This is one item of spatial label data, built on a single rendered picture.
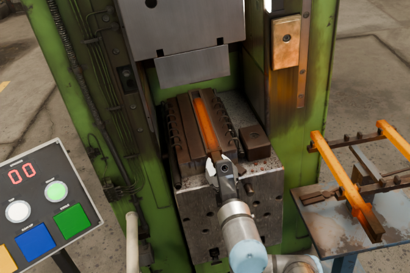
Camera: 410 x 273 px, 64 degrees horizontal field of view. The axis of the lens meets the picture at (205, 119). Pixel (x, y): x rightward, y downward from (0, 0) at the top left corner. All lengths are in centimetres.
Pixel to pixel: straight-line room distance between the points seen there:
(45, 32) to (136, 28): 29
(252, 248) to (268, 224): 53
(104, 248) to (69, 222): 122
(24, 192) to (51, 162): 10
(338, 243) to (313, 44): 67
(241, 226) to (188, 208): 35
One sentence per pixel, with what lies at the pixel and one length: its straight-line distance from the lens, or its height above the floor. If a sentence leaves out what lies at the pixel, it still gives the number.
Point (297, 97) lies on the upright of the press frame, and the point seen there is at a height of 104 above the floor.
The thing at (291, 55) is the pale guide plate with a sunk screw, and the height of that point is 123.
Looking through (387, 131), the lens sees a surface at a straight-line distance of 125.
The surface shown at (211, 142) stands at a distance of 110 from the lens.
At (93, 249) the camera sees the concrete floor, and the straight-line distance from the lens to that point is 224.
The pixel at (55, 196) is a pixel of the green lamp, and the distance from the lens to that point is 100.
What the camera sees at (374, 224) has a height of 98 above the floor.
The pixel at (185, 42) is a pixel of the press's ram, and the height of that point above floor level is 139.
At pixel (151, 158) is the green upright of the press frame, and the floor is 90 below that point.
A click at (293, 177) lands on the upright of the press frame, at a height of 62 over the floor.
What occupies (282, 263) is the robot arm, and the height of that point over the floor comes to 90.
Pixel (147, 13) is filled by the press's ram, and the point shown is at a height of 148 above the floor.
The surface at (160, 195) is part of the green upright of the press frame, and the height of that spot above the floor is 69.
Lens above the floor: 172
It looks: 36 degrees down
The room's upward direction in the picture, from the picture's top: 9 degrees counter-clockwise
